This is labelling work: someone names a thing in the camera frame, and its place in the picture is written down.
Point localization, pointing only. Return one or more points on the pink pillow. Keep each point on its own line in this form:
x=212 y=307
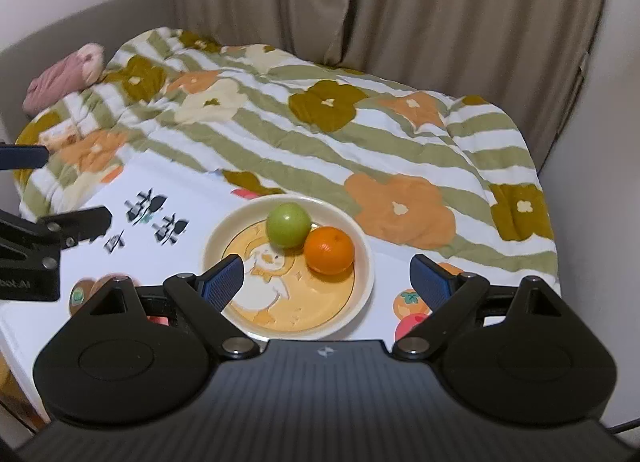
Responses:
x=60 y=79

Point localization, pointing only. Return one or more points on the beige sofa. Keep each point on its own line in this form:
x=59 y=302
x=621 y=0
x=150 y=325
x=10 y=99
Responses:
x=50 y=26

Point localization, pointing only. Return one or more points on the white persimmon print cloth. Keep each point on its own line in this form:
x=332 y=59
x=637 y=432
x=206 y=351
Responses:
x=175 y=184

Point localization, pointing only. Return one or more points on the cream duck print plate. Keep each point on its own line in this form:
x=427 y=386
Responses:
x=300 y=312

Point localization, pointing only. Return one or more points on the orange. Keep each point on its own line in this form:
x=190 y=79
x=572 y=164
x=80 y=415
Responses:
x=330 y=251

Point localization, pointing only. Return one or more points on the green apple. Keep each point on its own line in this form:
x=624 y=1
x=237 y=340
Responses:
x=287 y=226

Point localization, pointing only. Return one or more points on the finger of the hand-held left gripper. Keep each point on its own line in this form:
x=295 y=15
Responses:
x=22 y=157
x=75 y=224

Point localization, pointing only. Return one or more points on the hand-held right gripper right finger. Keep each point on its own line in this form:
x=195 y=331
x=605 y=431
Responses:
x=429 y=284

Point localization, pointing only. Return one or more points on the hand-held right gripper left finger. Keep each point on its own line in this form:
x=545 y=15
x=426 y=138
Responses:
x=222 y=284

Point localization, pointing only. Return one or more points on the striped floral quilt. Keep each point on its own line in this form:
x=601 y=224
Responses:
x=300 y=151

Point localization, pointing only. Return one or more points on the brown kiwi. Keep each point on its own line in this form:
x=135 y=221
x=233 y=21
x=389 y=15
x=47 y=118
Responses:
x=82 y=294

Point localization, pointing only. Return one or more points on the beige curtain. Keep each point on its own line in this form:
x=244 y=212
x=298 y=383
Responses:
x=400 y=1

